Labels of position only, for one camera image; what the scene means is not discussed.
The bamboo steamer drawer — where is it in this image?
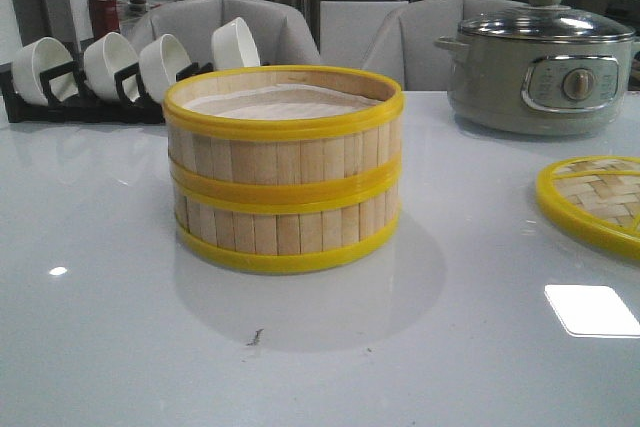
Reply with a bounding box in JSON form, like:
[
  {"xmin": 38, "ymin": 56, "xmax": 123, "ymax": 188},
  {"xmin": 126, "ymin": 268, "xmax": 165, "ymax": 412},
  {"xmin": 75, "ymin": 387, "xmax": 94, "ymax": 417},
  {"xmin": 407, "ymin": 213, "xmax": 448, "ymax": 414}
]
[
  {"xmin": 163, "ymin": 65, "xmax": 404, "ymax": 212},
  {"xmin": 173, "ymin": 179, "xmax": 400, "ymax": 274}
]

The woven bamboo steamer lid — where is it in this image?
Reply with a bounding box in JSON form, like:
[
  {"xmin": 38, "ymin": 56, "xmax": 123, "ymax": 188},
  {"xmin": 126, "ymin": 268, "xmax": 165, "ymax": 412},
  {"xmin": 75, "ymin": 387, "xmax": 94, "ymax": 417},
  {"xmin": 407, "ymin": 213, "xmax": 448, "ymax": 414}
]
[{"xmin": 535, "ymin": 155, "xmax": 639, "ymax": 260}]

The white steamer liner cloth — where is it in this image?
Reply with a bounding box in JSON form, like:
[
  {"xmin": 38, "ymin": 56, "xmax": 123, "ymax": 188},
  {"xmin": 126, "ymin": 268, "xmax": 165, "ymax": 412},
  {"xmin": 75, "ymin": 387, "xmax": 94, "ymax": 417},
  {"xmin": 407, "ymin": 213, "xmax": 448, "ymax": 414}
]
[{"xmin": 184, "ymin": 84, "xmax": 381, "ymax": 120}]

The left grey chair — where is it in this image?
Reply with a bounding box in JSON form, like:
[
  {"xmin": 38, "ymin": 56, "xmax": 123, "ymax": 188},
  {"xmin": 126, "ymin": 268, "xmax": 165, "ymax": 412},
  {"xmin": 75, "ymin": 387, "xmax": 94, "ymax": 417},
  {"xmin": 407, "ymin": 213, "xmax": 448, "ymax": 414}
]
[{"xmin": 127, "ymin": 0, "xmax": 322, "ymax": 66}]

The grey chair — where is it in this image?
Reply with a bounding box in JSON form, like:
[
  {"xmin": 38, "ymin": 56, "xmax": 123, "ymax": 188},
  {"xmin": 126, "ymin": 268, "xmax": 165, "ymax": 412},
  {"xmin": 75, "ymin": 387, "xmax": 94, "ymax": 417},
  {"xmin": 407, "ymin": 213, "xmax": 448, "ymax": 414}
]
[
  {"xmin": 127, "ymin": 0, "xmax": 322, "ymax": 66},
  {"xmin": 362, "ymin": 0, "xmax": 519, "ymax": 91}
]

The white bowl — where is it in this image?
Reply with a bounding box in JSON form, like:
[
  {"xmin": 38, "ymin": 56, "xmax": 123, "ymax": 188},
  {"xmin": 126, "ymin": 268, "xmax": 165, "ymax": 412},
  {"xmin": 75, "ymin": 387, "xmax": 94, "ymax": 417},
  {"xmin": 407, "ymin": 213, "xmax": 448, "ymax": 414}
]
[
  {"xmin": 139, "ymin": 34, "xmax": 192, "ymax": 104},
  {"xmin": 211, "ymin": 17, "xmax": 261, "ymax": 70},
  {"xmin": 11, "ymin": 37, "xmax": 72, "ymax": 106},
  {"xmin": 83, "ymin": 32, "xmax": 138, "ymax": 102}
]

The right grey chair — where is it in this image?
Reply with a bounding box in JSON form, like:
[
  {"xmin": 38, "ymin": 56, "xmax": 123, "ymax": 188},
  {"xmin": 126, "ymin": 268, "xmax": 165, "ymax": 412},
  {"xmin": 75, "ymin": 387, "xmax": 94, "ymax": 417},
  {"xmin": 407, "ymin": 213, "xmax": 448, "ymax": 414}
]
[{"xmin": 362, "ymin": 0, "xmax": 519, "ymax": 91}]

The grey electric cooking pot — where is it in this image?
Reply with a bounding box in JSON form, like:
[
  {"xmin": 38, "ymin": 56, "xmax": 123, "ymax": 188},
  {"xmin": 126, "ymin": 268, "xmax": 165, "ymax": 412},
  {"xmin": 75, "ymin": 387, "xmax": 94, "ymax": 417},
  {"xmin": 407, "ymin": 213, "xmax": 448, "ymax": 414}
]
[{"xmin": 435, "ymin": 34, "xmax": 639, "ymax": 136}]

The black dish rack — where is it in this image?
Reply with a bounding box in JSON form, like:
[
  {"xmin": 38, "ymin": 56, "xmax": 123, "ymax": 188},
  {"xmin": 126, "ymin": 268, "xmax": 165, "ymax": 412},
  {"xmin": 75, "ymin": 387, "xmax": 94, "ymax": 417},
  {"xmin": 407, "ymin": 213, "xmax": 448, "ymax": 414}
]
[{"xmin": 0, "ymin": 61, "xmax": 216, "ymax": 125}]

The glass pot lid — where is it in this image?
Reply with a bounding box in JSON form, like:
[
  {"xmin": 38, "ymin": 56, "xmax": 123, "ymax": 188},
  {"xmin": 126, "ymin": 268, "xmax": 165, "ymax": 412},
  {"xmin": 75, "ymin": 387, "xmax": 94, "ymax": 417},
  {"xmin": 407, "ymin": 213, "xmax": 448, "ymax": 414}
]
[{"xmin": 458, "ymin": 0, "xmax": 636, "ymax": 43}]

